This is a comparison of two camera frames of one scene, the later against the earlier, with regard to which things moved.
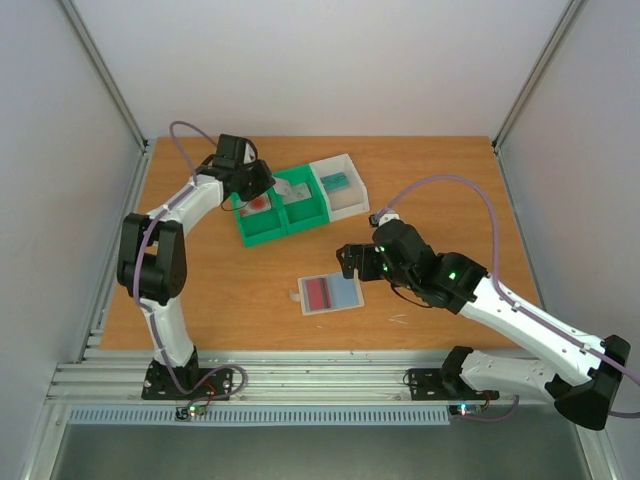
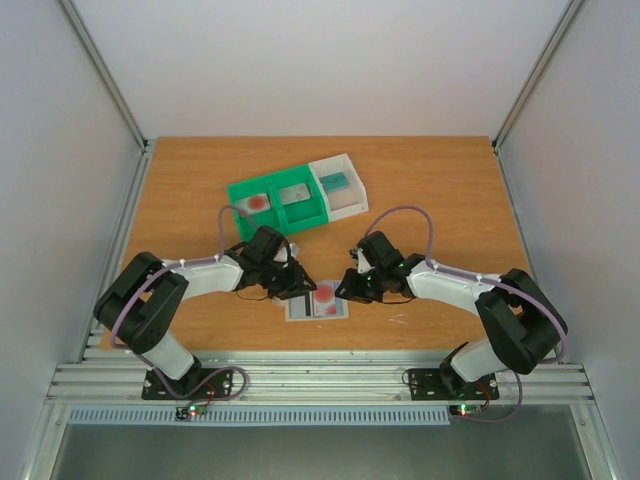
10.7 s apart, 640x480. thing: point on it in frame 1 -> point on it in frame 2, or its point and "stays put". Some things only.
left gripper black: [268, 182] -> [295, 285]
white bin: [345, 191] stays put
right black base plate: [432, 384] stays put
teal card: [335, 181] stays put
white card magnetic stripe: [282, 187] -> [302, 306]
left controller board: [192, 410] stays put
